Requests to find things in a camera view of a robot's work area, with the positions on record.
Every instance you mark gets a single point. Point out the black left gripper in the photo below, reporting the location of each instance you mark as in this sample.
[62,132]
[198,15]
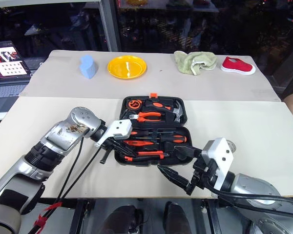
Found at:
[111,143]

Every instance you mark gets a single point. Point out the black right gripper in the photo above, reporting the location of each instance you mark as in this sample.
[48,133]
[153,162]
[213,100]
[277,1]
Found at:
[203,171]

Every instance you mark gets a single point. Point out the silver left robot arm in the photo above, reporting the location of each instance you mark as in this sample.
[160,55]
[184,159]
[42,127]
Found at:
[63,134]

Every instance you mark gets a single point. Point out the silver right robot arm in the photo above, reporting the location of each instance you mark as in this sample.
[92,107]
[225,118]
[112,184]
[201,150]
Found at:
[254,187]

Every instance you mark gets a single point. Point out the small black tool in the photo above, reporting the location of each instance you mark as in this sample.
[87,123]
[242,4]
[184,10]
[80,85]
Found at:
[106,156]

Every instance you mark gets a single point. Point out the black plastic tool case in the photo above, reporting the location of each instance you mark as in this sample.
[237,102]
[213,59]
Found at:
[161,124]

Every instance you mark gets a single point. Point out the orange tester pen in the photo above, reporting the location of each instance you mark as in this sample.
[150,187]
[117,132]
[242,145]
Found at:
[139,143]

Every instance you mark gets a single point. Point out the orange black utility knife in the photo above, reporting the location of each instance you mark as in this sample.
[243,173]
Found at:
[149,154]

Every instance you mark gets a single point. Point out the slim screwdriver with orange collar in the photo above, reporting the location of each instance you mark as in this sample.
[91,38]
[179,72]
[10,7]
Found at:
[146,133]

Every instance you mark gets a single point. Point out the orange black tape measure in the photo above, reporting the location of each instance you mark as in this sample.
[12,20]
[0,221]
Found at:
[134,104]

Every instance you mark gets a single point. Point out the dark rounded shape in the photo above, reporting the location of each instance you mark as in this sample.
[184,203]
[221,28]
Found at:
[177,218]
[123,219]

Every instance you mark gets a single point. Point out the grey ribbed round object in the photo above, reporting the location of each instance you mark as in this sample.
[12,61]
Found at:
[232,147]

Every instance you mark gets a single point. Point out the yellow plate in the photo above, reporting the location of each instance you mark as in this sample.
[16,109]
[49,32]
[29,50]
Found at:
[127,67]

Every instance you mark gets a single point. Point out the blue foam block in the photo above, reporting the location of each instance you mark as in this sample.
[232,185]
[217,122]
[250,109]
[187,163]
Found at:
[88,67]

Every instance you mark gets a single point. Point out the green towel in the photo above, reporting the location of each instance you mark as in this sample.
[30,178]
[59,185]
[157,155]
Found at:
[193,62]

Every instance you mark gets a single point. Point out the red shoe with white sole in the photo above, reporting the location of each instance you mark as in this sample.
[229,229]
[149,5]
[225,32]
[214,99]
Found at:
[236,64]

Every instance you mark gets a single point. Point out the grey metal pillar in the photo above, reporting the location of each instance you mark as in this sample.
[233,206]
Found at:
[110,24]

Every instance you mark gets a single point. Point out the grey laptop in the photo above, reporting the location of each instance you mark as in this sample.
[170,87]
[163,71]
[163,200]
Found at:
[7,63]

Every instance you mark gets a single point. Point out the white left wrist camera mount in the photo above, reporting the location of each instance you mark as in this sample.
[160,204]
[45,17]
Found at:
[119,128]

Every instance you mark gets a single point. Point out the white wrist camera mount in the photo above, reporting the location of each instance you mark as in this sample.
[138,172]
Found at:
[221,156]
[119,128]

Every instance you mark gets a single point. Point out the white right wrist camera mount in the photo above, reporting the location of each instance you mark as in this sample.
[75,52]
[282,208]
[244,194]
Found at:
[221,156]

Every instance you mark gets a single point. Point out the black table frame leg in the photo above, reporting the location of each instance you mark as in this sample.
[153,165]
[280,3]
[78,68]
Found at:
[83,214]
[212,215]

